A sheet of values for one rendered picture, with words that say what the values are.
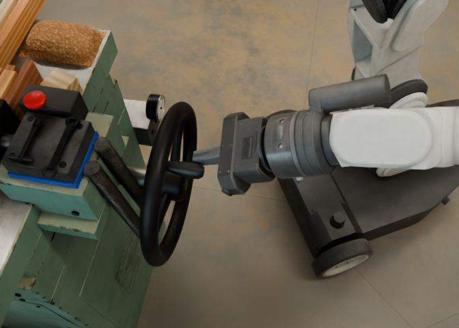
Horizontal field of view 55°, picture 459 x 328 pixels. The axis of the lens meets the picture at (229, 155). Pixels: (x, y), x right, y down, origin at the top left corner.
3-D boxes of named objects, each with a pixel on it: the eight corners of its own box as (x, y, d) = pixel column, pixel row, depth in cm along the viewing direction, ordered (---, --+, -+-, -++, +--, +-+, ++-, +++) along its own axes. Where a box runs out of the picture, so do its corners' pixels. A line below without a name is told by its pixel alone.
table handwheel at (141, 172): (209, 137, 96) (180, 273, 88) (120, 123, 98) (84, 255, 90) (192, 73, 68) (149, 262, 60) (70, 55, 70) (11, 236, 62)
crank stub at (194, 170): (206, 167, 68) (203, 182, 68) (170, 160, 69) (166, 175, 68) (205, 162, 66) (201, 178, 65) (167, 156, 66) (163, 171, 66)
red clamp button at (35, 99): (42, 112, 61) (39, 107, 60) (21, 108, 61) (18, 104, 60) (50, 95, 62) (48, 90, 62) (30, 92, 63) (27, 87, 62)
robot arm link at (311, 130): (325, 169, 64) (408, 160, 59) (298, 182, 55) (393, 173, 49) (313, 91, 64) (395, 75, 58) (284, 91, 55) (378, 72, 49)
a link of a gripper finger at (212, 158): (190, 154, 67) (225, 149, 64) (201, 162, 69) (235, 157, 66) (188, 165, 66) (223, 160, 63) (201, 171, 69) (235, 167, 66)
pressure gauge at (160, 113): (160, 130, 108) (156, 111, 101) (145, 128, 108) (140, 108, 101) (167, 110, 111) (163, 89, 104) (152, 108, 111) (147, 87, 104)
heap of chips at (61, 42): (90, 67, 80) (85, 52, 77) (18, 56, 81) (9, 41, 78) (106, 31, 85) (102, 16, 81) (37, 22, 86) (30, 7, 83)
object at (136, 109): (153, 147, 114) (148, 129, 107) (107, 139, 115) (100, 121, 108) (162, 120, 118) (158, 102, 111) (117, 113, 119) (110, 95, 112)
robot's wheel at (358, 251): (304, 270, 151) (355, 253, 156) (311, 284, 149) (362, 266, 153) (318, 250, 134) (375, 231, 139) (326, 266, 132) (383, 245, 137)
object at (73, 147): (78, 189, 61) (65, 169, 56) (3, 176, 62) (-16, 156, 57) (108, 113, 68) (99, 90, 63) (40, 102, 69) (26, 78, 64)
